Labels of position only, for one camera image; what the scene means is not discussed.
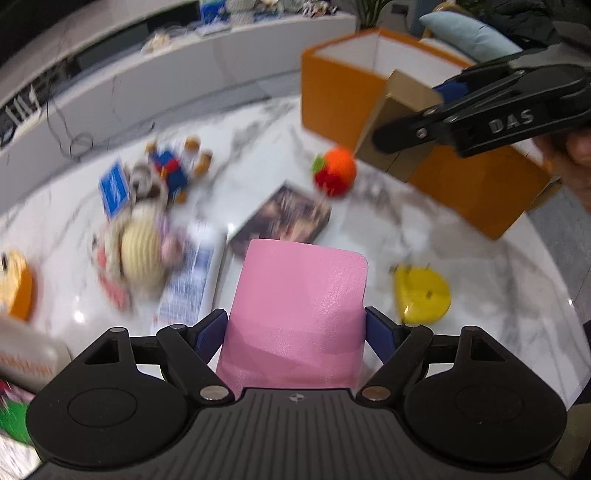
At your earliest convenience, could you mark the grey tv cabinet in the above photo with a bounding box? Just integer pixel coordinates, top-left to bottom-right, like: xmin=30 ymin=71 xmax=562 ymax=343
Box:
xmin=0 ymin=9 xmax=358 ymax=217

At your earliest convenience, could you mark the pink pouch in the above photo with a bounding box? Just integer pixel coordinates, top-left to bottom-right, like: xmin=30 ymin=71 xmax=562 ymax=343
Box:
xmin=215 ymin=239 xmax=369 ymax=401

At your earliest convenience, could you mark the white knitted basket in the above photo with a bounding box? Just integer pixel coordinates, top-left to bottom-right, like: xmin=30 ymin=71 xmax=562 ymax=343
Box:
xmin=229 ymin=0 xmax=256 ymax=24

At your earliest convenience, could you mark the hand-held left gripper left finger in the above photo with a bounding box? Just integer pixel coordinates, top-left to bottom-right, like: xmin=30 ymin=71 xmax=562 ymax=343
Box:
xmin=81 ymin=309 xmax=234 ymax=403

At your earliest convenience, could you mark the black television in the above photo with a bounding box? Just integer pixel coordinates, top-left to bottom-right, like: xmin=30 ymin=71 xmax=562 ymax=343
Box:
xmin=0 ymin=0 xmax=197 ymax=70

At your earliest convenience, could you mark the green potted plant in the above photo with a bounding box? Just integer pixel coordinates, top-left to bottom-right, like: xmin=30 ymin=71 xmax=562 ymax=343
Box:
xmin=355 ymin=0 xmax=394 ymax=29

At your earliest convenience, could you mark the blue card box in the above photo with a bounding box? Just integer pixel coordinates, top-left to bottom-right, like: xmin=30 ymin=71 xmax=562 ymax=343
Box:
xmin=98 ymin=157 xmax=132 ymax=217

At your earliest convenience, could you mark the person's right hand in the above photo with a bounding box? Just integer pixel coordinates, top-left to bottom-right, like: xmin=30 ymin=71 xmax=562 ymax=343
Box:
xmin=536 ymin=131 xmax=591 ymax=208

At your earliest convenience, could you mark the cream knitted plush doll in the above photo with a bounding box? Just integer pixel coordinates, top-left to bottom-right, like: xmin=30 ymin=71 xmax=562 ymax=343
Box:
xmin=92 ymin=203 xmax=185 ymax=315

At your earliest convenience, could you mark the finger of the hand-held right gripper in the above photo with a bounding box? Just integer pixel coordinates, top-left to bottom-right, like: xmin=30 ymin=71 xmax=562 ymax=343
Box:
xmin=373 ymin=86 xmax=587 ymax=158
xmin=434 ymin=44 xmax=587 ymax=103

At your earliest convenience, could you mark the dark cover book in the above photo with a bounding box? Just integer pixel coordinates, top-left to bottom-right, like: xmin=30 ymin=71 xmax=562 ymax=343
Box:
xmin=228 ymin=182 xmax=333 ymax=259

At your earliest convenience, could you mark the light blue pillow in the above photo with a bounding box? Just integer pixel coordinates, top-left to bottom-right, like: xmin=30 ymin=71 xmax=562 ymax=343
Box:
xmin=419 ymin=11 xmax=522 ymax=63

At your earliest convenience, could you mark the orange storage box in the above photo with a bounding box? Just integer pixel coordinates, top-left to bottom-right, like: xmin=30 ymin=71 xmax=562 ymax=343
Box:
xmin=301 ymin=27 xmax=561 ymax=240

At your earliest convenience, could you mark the blue white carton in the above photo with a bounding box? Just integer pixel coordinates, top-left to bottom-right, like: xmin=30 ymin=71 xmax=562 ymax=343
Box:
xmin=199 ymin=0 xmax=230 ymax=23

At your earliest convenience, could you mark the dark clothing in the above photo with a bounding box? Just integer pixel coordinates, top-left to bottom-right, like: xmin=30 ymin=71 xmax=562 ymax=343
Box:
xmin=480 ymin=0 xmax=591 ymax=49

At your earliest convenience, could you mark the cluster of white bottles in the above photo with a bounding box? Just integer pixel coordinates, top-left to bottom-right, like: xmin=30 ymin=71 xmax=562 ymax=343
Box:
xmin=4 ymin=87 xmax=41 ymax=126

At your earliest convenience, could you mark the green toy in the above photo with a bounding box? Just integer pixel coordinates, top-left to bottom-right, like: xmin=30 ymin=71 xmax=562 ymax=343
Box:
xmin=0 ymin=378 xmax=35 ymax=446

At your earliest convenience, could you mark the small cardboard box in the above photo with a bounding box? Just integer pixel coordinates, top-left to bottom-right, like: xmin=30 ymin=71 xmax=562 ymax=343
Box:
xmin=355 ymin=69 xmax=445 ymax=184

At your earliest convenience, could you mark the orange red plush fruit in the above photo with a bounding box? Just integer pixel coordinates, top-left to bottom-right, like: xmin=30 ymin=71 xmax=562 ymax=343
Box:
xmin=311 ymin=145 xmax=357 ymax=198

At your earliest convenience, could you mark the black cable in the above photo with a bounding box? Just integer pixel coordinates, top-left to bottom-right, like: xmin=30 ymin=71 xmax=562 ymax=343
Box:
xmin=44 ymin=69 xmax=122 ymax=163

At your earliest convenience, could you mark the white blue printed packet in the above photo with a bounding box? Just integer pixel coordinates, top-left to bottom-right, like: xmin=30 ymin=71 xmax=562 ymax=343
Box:
xmin=154 ymin=222 xmax=227 ymax=326

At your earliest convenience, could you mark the orange pomelo peel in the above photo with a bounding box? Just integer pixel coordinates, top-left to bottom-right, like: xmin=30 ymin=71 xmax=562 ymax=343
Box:
xmin=0 ymin=249 xmax=35 ymax=321

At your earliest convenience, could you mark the yellow round toy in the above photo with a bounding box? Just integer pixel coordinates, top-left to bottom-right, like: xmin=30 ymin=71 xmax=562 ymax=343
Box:
xmin=393 ymin=263 xmax=451 ymax=324

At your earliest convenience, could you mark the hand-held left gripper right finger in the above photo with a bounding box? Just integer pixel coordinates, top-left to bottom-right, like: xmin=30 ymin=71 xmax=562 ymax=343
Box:
xmin=355 ymin=305 xmax=509 ymax=402

